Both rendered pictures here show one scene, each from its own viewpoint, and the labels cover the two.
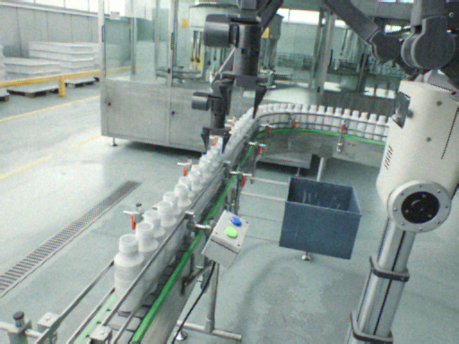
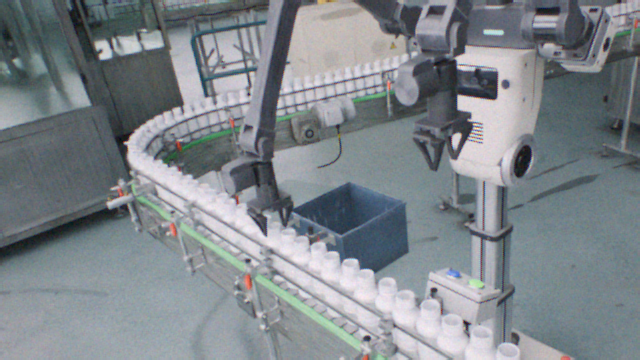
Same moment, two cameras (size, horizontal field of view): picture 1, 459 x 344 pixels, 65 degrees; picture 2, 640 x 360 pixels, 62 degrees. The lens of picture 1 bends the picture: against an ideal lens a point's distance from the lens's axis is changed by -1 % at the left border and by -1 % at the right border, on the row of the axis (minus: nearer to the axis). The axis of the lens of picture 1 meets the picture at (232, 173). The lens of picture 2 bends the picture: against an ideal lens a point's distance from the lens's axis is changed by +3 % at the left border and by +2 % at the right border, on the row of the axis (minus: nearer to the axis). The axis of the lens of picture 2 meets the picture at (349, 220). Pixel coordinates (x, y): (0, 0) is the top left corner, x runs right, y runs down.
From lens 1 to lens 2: 0.96 m
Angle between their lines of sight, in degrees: 44
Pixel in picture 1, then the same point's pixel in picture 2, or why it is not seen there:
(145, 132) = not seen: outside the picture
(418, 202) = (522, 158)
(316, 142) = (206, 155)
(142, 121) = not seen: outside the picture
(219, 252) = (486, 309)
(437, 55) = (575, 29)
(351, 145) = not seen: hidden behind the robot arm
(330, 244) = (390, 249)
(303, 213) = (360, 237)
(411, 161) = (514, 125)
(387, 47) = (413, 20)
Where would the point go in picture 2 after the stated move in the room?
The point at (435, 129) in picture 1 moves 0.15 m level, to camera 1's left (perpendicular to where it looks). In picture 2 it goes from (526, 88) to (501, 106)
